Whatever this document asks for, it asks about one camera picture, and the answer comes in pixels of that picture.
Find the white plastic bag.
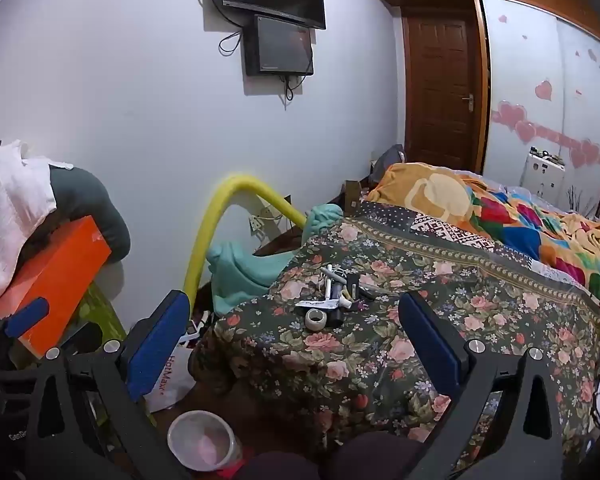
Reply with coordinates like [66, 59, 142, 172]
[144, 342, 197, 413]

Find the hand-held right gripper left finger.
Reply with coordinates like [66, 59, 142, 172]
[24, 289, 196, 480]

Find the teal cloth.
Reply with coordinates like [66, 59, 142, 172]
[206, 203, 345, 317]

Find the wardrobe with white sliding doors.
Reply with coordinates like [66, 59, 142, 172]
[366, 0, 600, 211]

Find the white cloth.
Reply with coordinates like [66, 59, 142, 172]
[0, 140, 75, 307]

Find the small white cabinet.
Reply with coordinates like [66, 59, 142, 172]
[520, 147, 567, 208]

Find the colourful printed blanket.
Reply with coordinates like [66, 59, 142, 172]
[367, 161, 600, 313]

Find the black monitor cable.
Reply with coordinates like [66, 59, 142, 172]
[281, 74, 303, 109]

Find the dark floral bedspread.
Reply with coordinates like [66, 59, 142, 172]
[192, 205, 600, 473]

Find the dark grey bag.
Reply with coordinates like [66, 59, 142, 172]
[370, 144, 406, 183]

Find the wooden bed post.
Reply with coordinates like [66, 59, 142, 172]
[345, 180, 364, 217]

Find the dark patterned quilt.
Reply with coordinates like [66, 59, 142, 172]
[344, 201, 588, 293]

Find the black television cable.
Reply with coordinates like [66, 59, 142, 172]
[196, 0, 244, 56]

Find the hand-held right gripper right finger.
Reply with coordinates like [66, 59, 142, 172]
[399, 291, 587, 480]

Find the white earphone cable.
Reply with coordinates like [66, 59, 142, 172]
[295, 297, 352, 312]

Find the yellow foam tube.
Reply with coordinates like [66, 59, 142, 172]
[182, 172, 307, 303]

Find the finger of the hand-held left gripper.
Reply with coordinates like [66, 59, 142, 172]
[0, 297, 50, 367]

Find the orange box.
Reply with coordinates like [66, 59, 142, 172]
[0, 215, 113, 360]

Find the brown wooden door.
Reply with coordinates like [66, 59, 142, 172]
[401, 7, 482, 173]

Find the small black monitor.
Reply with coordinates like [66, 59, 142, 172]
[243, 14, 315, 77]

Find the dark green cushion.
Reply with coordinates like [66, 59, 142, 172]
[22, 165, 132, 263]

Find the white disposable razor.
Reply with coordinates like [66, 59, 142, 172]
[321, 265, 342, 307]

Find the green leaf-print cloth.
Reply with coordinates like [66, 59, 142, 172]
[72, 282, 128, 341]

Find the white wall socket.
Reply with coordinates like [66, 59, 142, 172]
[249, 204, 293, 236]

